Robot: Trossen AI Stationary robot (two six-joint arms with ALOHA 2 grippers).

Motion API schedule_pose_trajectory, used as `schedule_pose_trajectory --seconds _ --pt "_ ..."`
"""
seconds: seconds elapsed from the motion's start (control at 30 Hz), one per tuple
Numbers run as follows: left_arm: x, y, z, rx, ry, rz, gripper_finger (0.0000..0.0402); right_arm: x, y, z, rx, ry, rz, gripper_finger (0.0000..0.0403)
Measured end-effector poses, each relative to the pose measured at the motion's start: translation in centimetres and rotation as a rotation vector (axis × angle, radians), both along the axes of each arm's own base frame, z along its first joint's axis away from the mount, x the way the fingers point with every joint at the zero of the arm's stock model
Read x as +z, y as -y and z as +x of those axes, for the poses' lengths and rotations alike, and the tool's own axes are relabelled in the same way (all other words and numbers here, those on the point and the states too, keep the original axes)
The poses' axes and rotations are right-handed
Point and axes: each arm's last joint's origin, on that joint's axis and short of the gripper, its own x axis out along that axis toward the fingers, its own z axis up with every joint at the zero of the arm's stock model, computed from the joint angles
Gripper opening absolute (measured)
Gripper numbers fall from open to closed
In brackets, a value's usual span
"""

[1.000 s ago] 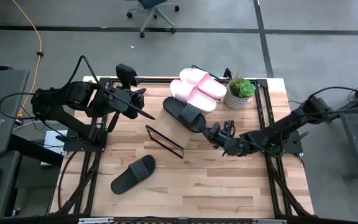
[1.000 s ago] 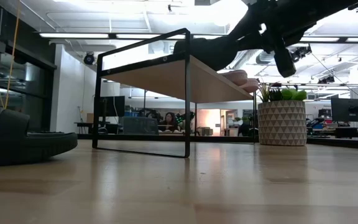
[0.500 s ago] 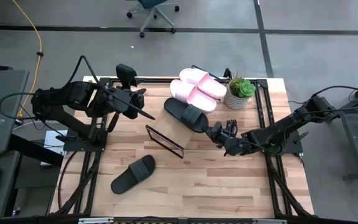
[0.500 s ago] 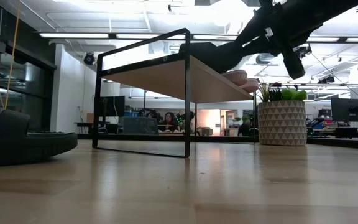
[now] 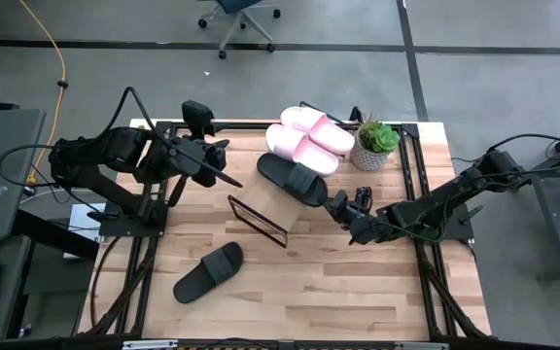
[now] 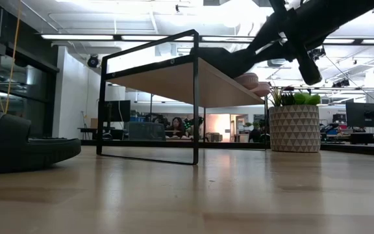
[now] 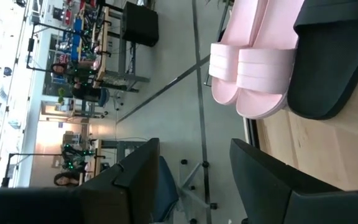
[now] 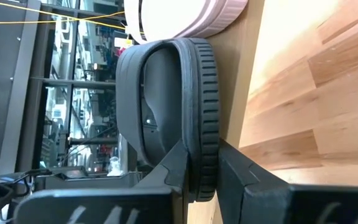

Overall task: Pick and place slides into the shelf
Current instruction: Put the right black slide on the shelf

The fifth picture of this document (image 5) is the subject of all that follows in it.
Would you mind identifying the yellow cable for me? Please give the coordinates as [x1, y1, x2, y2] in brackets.
[17, 0, 68, 189]

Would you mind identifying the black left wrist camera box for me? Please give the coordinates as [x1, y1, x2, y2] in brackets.
[181, 99, 216, 138]

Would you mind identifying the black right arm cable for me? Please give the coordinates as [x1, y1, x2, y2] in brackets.
[486, 133, 560, 176]

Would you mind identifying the succulent in white patterned pot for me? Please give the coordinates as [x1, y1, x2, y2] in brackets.
[349, 114, 403, 172]

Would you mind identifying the wooden shelf with black frame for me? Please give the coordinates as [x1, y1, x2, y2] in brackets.
[226, 100, 367, 250]

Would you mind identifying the white box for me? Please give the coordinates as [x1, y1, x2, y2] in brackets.
[63, 202, 109, 262]

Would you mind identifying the black aluminium table frame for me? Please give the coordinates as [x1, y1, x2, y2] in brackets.
[76, 119, 494, 350]

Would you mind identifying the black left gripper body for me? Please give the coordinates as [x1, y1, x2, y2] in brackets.
[162, 135, 230, 189]

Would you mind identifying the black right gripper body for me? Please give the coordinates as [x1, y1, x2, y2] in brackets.
[345, 208, 396, 247]

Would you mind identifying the black mouse pad desk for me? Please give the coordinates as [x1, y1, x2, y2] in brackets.
[0, 235, 32, 347]

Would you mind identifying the blue office chair grey base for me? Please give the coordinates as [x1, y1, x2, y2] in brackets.
[196, 0, 282, 60]

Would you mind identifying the pink slide sandal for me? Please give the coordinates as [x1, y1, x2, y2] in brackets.
[264, 122, 340, 178]
[279, 105, 357, 157]

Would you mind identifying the black slide sandal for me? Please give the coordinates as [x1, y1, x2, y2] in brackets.
[255, 152, 331, 209]
[172, 240, 245, 305]

